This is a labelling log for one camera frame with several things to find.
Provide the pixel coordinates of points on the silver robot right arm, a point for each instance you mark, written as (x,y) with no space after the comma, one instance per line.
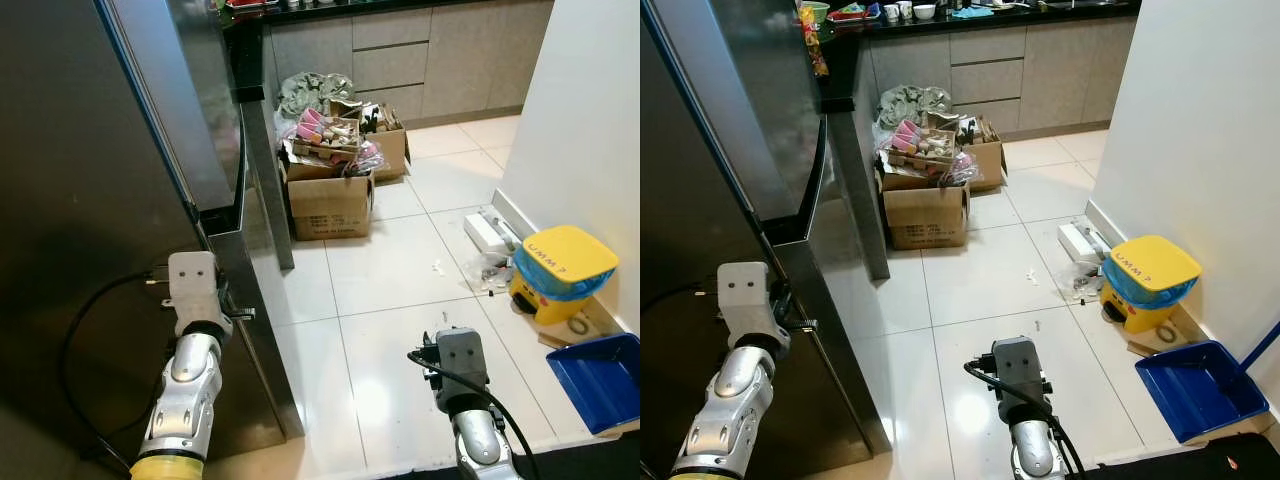
(1035,455)
(478,445)

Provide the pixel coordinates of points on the clear plastic bag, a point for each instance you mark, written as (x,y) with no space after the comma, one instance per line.
(1087,280)
(497,270)

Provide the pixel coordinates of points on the white flat box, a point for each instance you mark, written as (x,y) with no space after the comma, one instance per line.
(485,232)
(1078,242)

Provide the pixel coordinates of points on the flat cardboard sheet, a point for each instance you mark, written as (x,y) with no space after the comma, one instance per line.
(1145,345)
(560,335)

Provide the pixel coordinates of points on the blue bin liner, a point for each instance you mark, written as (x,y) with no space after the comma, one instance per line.
(1135,290)
(545,282)

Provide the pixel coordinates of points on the large cardboard box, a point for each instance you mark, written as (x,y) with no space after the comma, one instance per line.
(330,205)
(925,215)

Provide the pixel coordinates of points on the yellow trash bin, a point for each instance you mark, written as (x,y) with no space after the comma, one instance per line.
(565,250)
(1155,260)

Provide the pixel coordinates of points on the blue dustpan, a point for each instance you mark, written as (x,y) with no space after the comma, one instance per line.
(1195,390)
(600,380)

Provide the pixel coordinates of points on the cardboard tray with pink items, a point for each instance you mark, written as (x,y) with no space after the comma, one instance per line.
(325,135)
(920,145)

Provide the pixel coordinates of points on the small cardboard box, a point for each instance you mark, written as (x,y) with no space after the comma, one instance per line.
(988,160)
(392,150)

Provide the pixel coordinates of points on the black floor mat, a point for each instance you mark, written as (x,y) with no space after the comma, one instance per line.
(1180,462)

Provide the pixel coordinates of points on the grey-green crumpled bag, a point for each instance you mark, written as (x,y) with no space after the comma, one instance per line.
(910,100)
(315,90)

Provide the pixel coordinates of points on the colourful snack packet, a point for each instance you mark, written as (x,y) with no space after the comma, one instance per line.
(817,50)

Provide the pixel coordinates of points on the grey kitchen cabinet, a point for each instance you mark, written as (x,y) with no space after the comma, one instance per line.
(450,60)
(1050,70)

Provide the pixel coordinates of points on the green cup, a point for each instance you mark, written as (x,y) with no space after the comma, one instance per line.
(815,12)

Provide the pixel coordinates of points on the red tray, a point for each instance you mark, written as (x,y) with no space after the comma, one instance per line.
(245,4)
(850,14)

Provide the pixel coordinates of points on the white bowl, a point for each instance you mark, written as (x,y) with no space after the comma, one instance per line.
(925,12)

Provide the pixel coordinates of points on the teal cloth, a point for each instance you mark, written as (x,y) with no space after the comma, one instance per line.
(972,13)

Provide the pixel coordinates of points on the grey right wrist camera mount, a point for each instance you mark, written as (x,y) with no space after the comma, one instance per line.
(1018,370)
(462,360)

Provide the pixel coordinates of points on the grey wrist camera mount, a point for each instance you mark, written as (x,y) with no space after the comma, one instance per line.
(462,360)
(1018,370)
(745,290)
(192,280)

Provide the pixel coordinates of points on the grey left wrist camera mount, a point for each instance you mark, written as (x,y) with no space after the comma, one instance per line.
(192,280)
(745,290)

